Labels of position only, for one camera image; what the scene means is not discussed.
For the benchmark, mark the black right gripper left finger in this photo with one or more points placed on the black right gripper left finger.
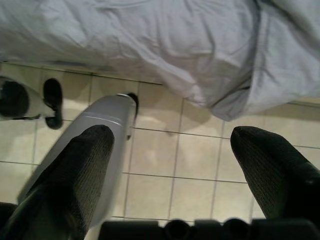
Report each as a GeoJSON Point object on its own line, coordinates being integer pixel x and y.
{"type": "Point", "coordinates": [65, 180]}

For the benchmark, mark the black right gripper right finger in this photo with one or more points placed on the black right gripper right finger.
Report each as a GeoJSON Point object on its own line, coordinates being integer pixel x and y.
{"type": "Point", "coordinates": [270, 175]}

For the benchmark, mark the pale grey blanket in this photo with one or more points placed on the pale grey blanket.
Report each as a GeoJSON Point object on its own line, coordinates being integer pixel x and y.
{"type": "Point", "coordinates": [150, 37]}

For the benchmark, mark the silver robot right leg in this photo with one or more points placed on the silver robot right leg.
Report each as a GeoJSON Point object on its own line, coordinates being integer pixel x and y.
{"type": "Point", "coordinates": [105, 117]}

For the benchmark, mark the silver robot leg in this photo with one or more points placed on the silver robot leg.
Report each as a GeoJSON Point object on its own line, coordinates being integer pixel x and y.
{"type": "Point", "coordinates": [15, 97]}
{"type": "Point", "coordinates": [105, 117]}

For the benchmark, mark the cream bed base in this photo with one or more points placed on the cream bed base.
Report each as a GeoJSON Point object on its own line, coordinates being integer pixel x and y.
{"type": "Point", "coordinates": [307, 101]}

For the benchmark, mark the black robot left foot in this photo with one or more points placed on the black robot left foot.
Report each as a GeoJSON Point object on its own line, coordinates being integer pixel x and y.
{"type": "Point", "coordinates": [52, 95]}

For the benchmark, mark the silver robot left leg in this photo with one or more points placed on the silver robot left leg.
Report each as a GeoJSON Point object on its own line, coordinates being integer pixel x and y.
{"type": "Point", "coordinates": [15, 97]}

